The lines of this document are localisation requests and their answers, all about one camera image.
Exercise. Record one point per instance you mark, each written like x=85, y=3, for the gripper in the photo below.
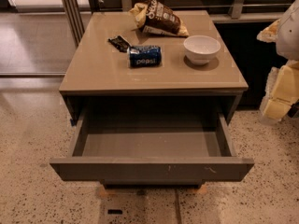
x=289, y=36

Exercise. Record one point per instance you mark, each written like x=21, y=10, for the grey top drawer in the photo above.
x=166, y=148

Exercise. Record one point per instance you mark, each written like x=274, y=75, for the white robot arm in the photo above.
x=287, y=43

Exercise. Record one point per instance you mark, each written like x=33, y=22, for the grey drawer cabinet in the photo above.
x=100, y=77

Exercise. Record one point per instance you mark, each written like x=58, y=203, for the white bowl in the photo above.
x=201, y=49

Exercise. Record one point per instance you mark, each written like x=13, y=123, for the brown chip bag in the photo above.
x=153, y=17

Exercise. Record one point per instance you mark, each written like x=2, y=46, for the blue pepsi can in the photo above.
x=144, y=56

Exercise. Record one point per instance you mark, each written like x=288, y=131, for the small black snack wrapper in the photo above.
x=119, y=43

